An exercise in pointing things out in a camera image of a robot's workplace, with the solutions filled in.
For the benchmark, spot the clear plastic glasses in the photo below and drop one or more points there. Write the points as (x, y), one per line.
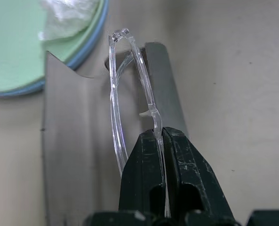
(139, 61)

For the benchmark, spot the green plate with blue rim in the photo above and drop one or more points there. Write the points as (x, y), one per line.
(14, 47)

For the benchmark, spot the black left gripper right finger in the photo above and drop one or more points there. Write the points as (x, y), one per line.
(191, 174)

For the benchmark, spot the crumpled clear plastic wrap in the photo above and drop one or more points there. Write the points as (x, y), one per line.
(64, 16)

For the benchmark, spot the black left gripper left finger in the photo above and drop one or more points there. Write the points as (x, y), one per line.
(141, 174)

